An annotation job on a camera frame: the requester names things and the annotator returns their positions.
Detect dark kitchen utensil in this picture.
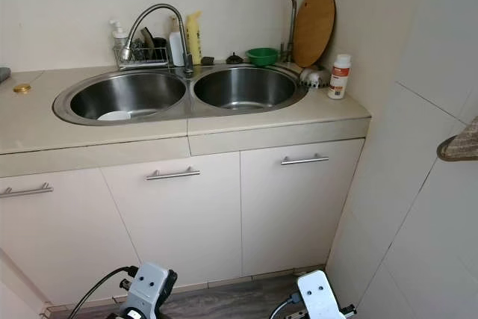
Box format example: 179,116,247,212
140,28,169,62

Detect cream cabinet door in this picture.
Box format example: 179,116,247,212
101,152,243,286
0,167,141,306
239,138,367,276

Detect stainless steel double sink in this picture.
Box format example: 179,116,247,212
52,64,309,127

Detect white pump soap dispenser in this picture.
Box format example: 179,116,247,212
109,20,129,52

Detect green plastic bowl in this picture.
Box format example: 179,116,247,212
246,48,279,67

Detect tall steel faucet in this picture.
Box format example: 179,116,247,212
250,0,298,63

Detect round wooden cutting board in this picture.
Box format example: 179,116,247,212
292,0,337,69

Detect white bottle with red label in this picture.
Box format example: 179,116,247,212
328,54,353,100

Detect beige hanging towel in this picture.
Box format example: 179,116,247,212
437,116,478,162

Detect steel wire sink rack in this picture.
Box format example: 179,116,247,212
114,41,171,72

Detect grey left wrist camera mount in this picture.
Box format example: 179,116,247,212
133,262,179,318

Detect steel wire scourer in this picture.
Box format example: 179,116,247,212
299,66,332,89

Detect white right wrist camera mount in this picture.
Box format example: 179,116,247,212
297,270,348,319

